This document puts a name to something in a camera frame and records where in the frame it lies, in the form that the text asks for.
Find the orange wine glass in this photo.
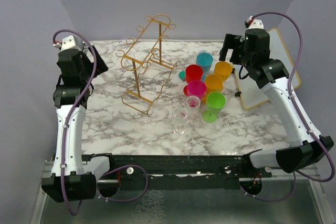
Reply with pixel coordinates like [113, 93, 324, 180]
[202, 74, 223, 104]
[214, 61, 233, 82]

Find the blue wine glass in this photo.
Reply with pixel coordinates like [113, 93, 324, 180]
[196, 53, 213, 81]

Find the gold wire glass rack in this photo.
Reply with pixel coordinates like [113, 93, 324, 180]
[115, 14, 177, 115]

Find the red wine glass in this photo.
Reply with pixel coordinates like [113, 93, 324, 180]
[183, 65, 203, 95]

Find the pink wine glass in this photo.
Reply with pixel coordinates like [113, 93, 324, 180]
[187, 80, 206, 100]

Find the green wine glass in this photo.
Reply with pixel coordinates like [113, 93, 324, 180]
[202, 92, 226, 123]

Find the clear wine glass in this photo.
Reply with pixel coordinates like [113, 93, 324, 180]
[173, 106, 188, 135]
[186, 95, 201, 125]

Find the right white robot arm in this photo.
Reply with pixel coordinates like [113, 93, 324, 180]
[219, 28, 334, 177]

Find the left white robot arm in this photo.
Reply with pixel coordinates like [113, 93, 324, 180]
[41, 36, 116, 202]

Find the blue white round jar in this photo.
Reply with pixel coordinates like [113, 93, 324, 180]
[198, 50, 208, 54]

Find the yellow framed whiteboard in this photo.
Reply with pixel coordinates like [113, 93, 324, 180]
[235, 27, 301, 111]

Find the green grey eraser block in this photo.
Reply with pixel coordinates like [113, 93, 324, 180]
[178, 71, 186, 81]

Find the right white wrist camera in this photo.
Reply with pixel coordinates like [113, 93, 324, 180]
[245, 16, 264, 29]

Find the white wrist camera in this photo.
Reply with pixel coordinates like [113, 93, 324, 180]
[245, 16, 264, 29]
[53, 35, 83, 51]

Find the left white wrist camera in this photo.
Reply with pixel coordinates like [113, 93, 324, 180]
[53, 35, 83, 51]

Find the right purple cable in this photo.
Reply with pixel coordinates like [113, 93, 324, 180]
[244, 12, 336, 202]

